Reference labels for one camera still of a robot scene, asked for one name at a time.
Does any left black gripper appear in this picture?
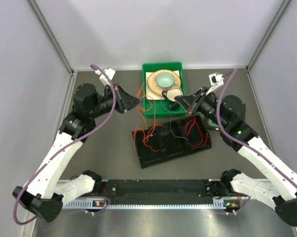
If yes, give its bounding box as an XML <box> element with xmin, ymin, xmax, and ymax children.
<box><xmin>89</xmin><ymin>83</ymin><xmax>143</xmax><ymax>119</ymax></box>

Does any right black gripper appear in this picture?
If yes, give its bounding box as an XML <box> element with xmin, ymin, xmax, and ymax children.
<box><xmin>175</xmin><ymin>86</ymin><xmax>228</xmax><ymax>129</ymax></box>

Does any red cable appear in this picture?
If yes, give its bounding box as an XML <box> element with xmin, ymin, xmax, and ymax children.
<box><xmin>184</xmin><ymin>117</ymin><xmax>209</xmax><ymax>149</ymax></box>

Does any thin black cable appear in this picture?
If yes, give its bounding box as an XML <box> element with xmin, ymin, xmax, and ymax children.
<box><xmin>160</xmin><ymin>98</ymin><xmax>190</xmax><ymax>146</ymax></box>

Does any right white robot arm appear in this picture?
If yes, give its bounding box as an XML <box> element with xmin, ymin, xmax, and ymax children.
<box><xmin>175</xmin><ymin>87</ymin><xmax>297</xmax><ymax>227</ymax></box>

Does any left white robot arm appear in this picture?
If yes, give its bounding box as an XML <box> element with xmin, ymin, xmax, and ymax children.
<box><xmin>12</xmin><ymin>83</ymin><xmax>142</xmax><ymax>225</ymax></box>

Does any dark green mug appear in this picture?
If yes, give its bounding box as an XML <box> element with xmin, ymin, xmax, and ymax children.
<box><xmin>162</xmin><ymin>89</ymin><xmax>182</xmax><ymax>112</ymax></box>

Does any white square plate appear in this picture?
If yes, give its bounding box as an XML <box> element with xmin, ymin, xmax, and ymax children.
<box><xmin>145</xmin><ymin>70</ymin><xmax>181</xmax><ymax>101</ymax></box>

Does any teal square glazed plate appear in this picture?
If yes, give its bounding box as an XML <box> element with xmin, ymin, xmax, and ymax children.
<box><xmin>204</xmin><ymin>117</ymin><xmax>220</xmax><ymax>131</ymax></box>

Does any green plastic bin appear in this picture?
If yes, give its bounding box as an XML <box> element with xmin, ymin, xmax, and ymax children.
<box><xmin>142</xmin><ymin>62</ymin><xmax>186</xmax><ymax>118</ymax></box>

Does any round tan plate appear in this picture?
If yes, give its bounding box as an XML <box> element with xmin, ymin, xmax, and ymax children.
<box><xmin>147</xmin><ymin>69</ymin><xmax>183</xmax><ymax>96</ymax></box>

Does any black three-compartment tray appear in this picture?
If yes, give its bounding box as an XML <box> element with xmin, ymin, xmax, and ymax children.
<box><xmin>132</xmin><ymin>115</ymin><xmax>212</xmax><ymax>169</ymax></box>

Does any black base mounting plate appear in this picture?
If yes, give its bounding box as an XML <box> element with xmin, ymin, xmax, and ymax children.
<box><xmin>99</xmin><ymin>179</ymin><xmax>238</xmax><ymax>205</ymax></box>

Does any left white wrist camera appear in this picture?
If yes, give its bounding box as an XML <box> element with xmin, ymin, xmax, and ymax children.
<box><xmin>95</xmin><ymin>68</ymin><xmax>116</xmax><ymax>86</ymax></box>

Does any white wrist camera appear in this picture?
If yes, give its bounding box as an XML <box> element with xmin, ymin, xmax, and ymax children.
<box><xmin>206</xmin><ymin>73</ymin><xmax>224</xmax><ymax>95</ymax></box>
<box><xmin>95</xmin><ymin>68</ymin><xmax>116</xmax><ymax>86</ymax></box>

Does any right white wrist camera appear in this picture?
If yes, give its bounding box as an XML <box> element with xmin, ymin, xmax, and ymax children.
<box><xmin>206</xmin><ymin>73</ymin><xmax>224</xmax><ymax>95</ymax></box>

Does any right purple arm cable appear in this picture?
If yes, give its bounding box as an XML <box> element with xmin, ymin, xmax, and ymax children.
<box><xmin>216</xmin><ymin>68</ymin><xmax>297</xmax><ymax>215</ymax></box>

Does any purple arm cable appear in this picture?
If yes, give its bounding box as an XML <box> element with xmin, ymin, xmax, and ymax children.
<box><xmin>13</xmin><ymin>64</ymin><xmax>119</xmax><ymax>226</ymax></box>
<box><xmin>216</xmin><ymin>68</ymin><xmax>297</xmax><ymax>215</ymax></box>

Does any grey slotted cable duct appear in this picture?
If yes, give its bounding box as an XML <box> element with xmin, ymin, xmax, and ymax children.
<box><xmin>64</xmin><ymin>199</ymin><xmax>226</xmax><ymax>210</ymax></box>

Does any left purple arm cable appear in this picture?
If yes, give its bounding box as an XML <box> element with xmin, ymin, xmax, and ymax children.
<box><xmin>13</xmin><ymin>64</ymin><xmax>119</xmax><ymax>226</ymax></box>

